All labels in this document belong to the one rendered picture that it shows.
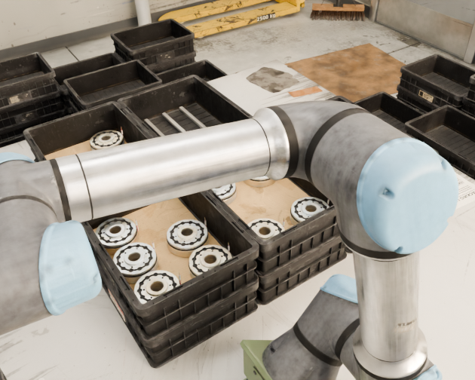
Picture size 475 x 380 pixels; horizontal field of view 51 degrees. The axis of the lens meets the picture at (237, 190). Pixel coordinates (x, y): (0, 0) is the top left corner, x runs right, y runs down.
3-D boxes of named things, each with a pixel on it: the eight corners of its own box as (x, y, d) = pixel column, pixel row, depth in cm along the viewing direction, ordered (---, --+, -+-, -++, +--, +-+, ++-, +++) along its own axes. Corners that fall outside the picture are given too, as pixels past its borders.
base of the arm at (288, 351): (338, 400, 101) (367, 364, 99) (298, 412, 89) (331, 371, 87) (289, 345, 110) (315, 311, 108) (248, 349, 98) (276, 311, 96)
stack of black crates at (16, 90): (59, 122, 300) (38, 50, 271) (76, 145, 281) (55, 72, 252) (-11, 144, 284) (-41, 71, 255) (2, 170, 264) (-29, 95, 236)
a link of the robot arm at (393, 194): (388, 337, 97) (378, 91, 62) (447, 400, 86) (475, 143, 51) (337, 370, 94) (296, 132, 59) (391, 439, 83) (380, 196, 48)
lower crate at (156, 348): (262, 311, 125) (262, 280, 117) (154, 375, 113) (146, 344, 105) (182, 221, 151) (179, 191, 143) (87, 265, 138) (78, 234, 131)
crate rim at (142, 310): (262, 255, 112) (262, 247, 110) (140, 320, 99) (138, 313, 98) (176, 167, 138) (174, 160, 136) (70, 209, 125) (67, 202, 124)
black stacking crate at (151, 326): (261, 283, 118) (261, 249, 111) (147, 346, 106) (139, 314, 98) (179, 194, 144) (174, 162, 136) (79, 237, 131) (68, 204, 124)
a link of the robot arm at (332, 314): (323, 320, 106) (360, 270, 103) (364, 369, 96) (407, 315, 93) (285, 313, 98) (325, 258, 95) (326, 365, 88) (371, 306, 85)
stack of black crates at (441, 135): (498, 202, 236) (523, 142, 214) (456, 228, 224) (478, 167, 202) (431, 160, 262) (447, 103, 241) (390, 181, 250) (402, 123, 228)
